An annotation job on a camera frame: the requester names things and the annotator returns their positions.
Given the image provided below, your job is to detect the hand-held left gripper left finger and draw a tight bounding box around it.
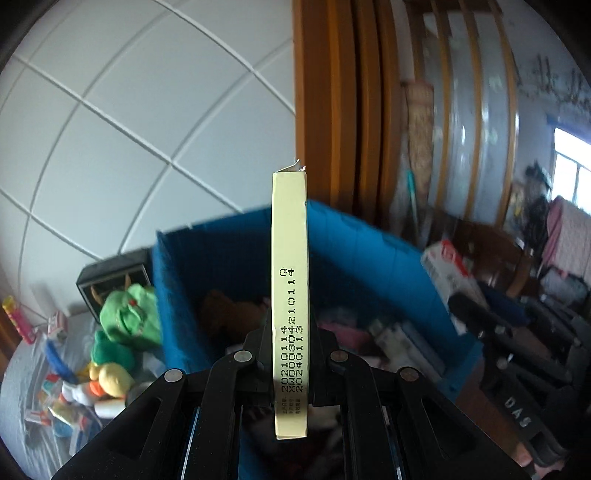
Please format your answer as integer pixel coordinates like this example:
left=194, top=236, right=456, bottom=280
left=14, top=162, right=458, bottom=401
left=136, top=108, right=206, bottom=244
left=51, top=318, right=278, bottom=480

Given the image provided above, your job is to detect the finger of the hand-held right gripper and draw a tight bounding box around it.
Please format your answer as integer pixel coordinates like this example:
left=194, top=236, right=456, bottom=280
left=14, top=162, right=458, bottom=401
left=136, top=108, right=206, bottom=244
left=449, top=293, right=583, bottom=347
left=480, top=332, right=575, bottom=387

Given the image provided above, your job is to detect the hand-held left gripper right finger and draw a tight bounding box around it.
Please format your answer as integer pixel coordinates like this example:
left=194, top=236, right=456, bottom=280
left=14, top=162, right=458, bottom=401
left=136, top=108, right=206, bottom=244
left=307, top=318, right=532, bottom=480

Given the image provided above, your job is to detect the white box red label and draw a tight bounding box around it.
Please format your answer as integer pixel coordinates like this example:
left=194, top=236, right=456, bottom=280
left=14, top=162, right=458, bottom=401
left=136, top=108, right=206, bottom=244
left=421, top=239, right=485, bottom=335

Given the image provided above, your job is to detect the blue plastic crate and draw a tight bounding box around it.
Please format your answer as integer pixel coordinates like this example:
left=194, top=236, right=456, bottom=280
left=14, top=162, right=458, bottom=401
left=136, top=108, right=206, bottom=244
left=152, top=199, right=483, bottom=480

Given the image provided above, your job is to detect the pale yellow box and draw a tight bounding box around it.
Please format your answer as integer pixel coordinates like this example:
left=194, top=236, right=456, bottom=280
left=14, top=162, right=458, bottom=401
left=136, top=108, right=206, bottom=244
left=272, top=159, right=309, bottom=440

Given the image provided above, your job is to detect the person's right hand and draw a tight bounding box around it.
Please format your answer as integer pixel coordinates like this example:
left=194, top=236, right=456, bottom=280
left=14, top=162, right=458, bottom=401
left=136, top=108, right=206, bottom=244
left=512, top=445, right=543, bottom=477

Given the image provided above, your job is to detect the pink cloth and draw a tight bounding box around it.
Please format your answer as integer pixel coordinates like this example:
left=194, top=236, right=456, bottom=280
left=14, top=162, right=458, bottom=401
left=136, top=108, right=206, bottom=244
left=318, top=309, right=370, bottom=352

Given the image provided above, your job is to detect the brown plush toy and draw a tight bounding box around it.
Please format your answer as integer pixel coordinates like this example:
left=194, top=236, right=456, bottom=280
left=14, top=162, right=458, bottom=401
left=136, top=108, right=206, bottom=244
left=201, top=290, right=269, bottom=344

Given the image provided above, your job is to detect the wooden chair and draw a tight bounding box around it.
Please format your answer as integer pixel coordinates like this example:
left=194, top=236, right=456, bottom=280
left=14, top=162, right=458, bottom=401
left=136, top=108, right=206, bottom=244
left=462, top=222, right=541, bottom=296

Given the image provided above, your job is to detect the white grey box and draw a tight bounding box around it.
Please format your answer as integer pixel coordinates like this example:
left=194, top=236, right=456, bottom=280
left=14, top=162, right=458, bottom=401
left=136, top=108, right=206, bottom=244
left=369, top=320, right=445, bottom=370

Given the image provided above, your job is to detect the pink hanging blanket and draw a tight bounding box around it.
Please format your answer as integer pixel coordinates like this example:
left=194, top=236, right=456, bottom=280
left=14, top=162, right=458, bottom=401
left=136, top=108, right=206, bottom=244
left=540, top=196, right=591, bottom=278

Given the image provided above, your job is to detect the green plush toy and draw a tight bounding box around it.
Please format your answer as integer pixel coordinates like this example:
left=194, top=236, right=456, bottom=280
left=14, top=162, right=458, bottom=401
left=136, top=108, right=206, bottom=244
left=99, top=284, right=163, bottom=349

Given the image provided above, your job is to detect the yellow duck plush green hat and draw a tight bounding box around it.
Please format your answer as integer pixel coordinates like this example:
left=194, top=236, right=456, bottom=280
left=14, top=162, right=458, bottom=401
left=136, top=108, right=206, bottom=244
left=90, top=330, right=136, bottom=398

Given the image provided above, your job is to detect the white roll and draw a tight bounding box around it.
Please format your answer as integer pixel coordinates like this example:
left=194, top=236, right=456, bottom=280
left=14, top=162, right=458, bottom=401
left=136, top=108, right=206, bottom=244
left=95, top=399, right=127, bottom=418

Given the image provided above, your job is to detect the bright window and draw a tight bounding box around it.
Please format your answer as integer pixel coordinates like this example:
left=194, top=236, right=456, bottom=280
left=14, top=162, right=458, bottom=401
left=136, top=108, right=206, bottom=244
left=551, top=124, right=591, bottom=208

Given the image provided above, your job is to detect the black box with gold print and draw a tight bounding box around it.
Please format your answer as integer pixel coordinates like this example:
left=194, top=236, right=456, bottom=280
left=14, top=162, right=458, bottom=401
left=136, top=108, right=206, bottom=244
left=76, top=260, right=153, bottom=319

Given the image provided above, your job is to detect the white plush toy orange nose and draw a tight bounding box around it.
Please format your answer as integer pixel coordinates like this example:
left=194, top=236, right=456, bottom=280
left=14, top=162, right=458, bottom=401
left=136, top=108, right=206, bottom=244
left=60, top=381, right=100, bottom=407

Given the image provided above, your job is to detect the red white blue box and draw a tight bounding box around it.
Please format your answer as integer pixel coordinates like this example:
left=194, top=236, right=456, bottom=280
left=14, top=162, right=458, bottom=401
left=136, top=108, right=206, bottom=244
left=69, top=406, right=94, bottom=455

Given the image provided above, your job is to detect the blue duster brush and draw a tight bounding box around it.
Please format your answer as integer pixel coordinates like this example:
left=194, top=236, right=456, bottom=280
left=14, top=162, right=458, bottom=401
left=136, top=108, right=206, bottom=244
left=44, top=339, right=79, bottom=384

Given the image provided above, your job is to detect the rolled patterned tapestry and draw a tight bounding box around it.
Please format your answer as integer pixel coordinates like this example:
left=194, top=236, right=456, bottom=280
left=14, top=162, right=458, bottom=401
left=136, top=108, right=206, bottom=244
left=402, top=80, right=435, bottom=204

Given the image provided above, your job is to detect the small red white box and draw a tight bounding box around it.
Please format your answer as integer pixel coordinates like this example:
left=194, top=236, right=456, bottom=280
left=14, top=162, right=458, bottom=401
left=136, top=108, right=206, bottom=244
left=46, top=310, right=69, bottom=337

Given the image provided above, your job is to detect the yellow green printed packet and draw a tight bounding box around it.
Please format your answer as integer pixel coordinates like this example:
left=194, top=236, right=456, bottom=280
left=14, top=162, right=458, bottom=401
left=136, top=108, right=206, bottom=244
left=48, top=401, right=79, bottom=426

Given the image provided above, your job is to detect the wooden glass partition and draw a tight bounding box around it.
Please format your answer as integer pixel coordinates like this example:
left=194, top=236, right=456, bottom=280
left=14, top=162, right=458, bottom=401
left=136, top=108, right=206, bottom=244
left=406, top=0, right=520, bottom=227

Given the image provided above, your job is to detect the pink yellow tube can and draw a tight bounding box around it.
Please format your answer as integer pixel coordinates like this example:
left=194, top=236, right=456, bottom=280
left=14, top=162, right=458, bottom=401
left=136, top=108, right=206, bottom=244
left=2, top=295, right=35, bottom=344

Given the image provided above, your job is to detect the teal broom handle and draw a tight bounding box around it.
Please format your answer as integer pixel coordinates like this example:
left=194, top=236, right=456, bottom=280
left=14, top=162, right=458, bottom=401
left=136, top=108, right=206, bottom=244
left=405, top=170, right=423, bottom=232

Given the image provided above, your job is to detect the wide wooden pillar frame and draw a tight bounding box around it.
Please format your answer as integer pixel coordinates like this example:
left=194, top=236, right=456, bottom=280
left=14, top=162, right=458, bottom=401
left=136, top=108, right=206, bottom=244
left=293, top=0, right=402, bottom=222

